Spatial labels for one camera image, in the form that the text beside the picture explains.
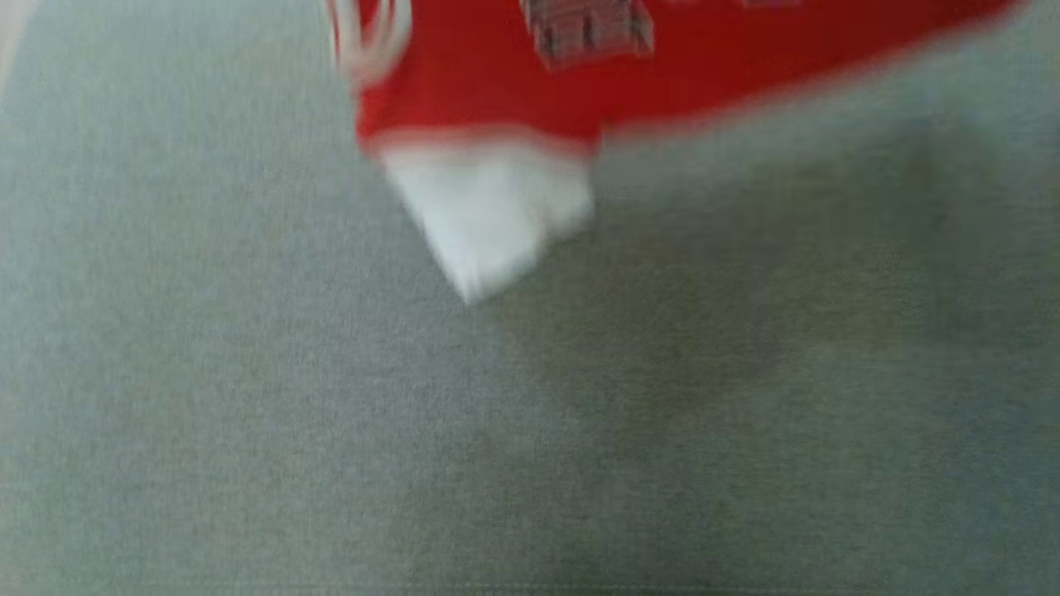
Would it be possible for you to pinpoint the red white lettered jersey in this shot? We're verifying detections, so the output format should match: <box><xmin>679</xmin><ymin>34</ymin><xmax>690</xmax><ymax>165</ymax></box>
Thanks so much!
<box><xmin>325</xmin><ymin>0</ymin><xmax>1028</xmax><ymax>305</ymax></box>

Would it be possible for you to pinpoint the grey sofa seat cushion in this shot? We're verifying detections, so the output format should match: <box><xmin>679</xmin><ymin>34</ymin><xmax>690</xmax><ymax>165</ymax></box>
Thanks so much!
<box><xmin>0</xmin><ymin>0</ymin><xmax>1060</xmax><ymax>596</ymax></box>

